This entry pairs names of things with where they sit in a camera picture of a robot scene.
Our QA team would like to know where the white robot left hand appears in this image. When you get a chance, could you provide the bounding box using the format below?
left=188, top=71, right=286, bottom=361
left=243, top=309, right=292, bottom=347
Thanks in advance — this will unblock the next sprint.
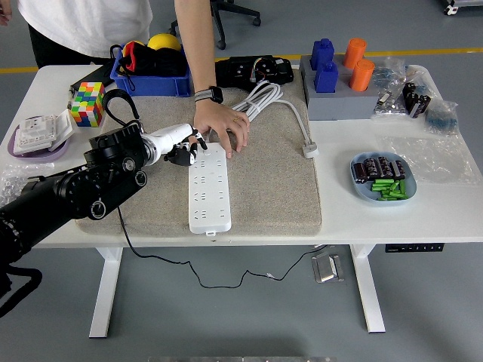
left=150, top=122, right=208, bottom=168

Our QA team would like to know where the person's left hand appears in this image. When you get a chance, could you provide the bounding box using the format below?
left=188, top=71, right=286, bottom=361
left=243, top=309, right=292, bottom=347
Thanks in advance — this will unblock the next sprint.
left=192, top=100, right=251, bottom=158

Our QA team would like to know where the white power strip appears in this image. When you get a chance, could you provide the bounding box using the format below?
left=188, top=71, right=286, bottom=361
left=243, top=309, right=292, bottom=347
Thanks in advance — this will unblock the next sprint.
left=188, top=141, right=232, bottom=237

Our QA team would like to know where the black power adapter with cord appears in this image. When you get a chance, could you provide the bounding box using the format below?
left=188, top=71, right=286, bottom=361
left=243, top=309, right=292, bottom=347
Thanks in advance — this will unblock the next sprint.
left=116, top=206, right=328, bottom=290

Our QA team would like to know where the black wristwatch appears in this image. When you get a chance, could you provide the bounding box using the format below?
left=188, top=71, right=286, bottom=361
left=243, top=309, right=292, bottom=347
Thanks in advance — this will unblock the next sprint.
left=194, top=85, right=224, bottom=105

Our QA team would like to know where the blue plastic bin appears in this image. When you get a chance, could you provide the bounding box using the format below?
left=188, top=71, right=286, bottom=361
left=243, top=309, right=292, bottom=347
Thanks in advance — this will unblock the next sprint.
left=109, top=44, right=192, bottom=98

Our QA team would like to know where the black pouch with red trim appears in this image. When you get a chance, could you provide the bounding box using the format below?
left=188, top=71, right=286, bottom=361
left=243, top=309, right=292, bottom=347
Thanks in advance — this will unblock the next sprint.
left=110, top=40, right=189, bottom=91

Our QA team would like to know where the grey-brown mat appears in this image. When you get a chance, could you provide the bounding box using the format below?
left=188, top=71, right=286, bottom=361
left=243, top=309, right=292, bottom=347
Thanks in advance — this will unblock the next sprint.
left=75, top=69, right=324, bottom=238

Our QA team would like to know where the multicoloured puzzle cube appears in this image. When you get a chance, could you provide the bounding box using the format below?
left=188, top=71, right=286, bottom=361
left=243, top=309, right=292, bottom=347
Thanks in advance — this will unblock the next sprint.
left=70, top=81, right=106, bottom=128

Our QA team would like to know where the yellow ball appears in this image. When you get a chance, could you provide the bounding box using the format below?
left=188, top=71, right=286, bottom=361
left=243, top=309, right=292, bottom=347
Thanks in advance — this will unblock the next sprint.
left=147, top=32, right=182, bottom=52

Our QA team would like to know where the flat black box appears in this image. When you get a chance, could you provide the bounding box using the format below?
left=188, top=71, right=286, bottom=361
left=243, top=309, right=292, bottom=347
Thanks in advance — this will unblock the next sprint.
left=69, top=62, right=114, bottom=95

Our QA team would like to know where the black office chair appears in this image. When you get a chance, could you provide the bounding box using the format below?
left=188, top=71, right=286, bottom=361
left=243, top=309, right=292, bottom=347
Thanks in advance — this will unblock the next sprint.
left=209, top=0, right=262, bottom=51

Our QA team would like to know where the blue bottle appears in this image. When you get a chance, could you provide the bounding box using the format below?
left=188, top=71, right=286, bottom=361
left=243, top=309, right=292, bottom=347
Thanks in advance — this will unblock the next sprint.
left=314, top=62, right=340, bottom=94
left=309, top=38, right=335, bottom=72

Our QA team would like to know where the grey block holder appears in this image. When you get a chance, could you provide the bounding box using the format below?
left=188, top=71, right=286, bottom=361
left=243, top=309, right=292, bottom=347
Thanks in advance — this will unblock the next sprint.
left=300, top=54, right=382, bottom=121

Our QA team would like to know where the purple plate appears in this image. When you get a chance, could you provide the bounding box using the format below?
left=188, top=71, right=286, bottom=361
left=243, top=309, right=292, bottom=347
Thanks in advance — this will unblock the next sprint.
left=7, top=124, right=71, bottom=164

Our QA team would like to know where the orange cylinder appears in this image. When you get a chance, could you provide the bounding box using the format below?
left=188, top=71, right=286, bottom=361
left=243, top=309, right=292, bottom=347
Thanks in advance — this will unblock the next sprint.
left=349, top=59, right=376, bottom=92
left=343, top=38, right=369, bottom=69

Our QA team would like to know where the light blue tray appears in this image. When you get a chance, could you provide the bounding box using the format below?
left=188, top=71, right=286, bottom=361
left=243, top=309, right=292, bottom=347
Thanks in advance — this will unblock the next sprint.
left=349, top=152, right=417, bottom=207

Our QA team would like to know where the white table leg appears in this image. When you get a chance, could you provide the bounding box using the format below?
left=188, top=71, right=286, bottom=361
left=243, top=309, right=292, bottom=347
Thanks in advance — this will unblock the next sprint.
left=349, top=244, right=386, bottom=335
left=88, top=247, right=124, bottom=339

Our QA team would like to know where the clear bag of metal parts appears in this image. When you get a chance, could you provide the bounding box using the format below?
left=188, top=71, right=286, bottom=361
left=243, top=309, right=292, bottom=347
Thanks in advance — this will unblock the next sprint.
left=371, top=86, right=408, bottom=121

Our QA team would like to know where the clear bag of screws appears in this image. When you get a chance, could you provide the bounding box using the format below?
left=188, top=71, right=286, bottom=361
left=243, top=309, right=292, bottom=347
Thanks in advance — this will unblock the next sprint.
left=0, top=164, right=56, bottom=207

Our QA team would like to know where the clear bag of blue parts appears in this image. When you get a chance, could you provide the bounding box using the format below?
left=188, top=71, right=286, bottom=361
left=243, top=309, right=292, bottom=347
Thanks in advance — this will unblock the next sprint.
left=371, top=56, right=411, bottom=90

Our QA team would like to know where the metal floor socket box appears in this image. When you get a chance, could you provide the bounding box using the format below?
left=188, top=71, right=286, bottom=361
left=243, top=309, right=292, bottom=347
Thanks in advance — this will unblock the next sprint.
left=311, top=251, right=345, bottom=284

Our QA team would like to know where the bag of black capacitors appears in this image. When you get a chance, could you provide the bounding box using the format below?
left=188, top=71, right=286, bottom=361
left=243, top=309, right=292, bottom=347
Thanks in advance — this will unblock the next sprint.
left=401, top=81, right=433, bottom=120

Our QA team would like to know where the empty clear plastic bag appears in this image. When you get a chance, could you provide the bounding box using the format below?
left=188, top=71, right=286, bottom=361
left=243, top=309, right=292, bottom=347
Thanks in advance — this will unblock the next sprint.
left=380, top=133, right=483, bottom=186

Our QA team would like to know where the clear bag of blue components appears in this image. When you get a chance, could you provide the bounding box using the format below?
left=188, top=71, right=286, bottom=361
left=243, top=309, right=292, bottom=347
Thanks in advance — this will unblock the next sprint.
left=424, top=100, right=460, bottom=136

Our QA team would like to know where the black desk control panel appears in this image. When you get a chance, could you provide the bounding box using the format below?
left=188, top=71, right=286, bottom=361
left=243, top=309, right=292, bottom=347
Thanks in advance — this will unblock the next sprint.
left=384, top=243, right=445, bottom=253

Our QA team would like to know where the white wheeled cart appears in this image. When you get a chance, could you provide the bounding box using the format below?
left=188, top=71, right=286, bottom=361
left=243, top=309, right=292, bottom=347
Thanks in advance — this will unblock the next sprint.
left=439, top=0, right=483, bottom=16

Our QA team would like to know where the white coiled power cable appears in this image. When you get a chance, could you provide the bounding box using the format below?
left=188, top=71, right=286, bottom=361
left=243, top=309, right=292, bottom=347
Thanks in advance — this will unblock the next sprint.
left=207, top=82, right=320, bottom=159

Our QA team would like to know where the black electronic device with wires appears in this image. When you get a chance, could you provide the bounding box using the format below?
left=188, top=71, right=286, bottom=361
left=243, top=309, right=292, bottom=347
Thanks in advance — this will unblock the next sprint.
left=214, top=55, right=295, bottom=91

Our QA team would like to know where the white switch panel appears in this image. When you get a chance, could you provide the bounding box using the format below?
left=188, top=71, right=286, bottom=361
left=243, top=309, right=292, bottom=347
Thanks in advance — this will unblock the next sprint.
left=52, top=109, right=75, bottom=143

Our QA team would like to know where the black robot body cable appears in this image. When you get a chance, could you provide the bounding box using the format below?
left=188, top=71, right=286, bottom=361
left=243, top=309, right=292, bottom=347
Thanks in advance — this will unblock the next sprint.
left=0, top=263, right=43, bottom=320

